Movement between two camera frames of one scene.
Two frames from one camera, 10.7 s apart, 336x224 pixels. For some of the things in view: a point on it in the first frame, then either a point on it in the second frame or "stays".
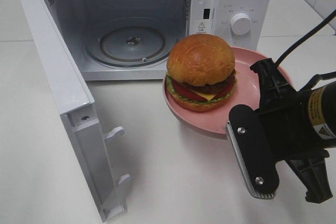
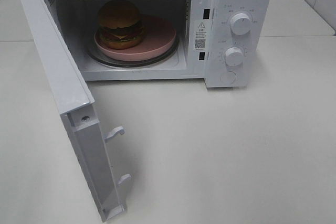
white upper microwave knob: [241, 24] stays
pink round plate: [248, 92] -> [158, 36]
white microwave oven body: [122, 26] stays
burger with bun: [201, 73] -> [119, 25]
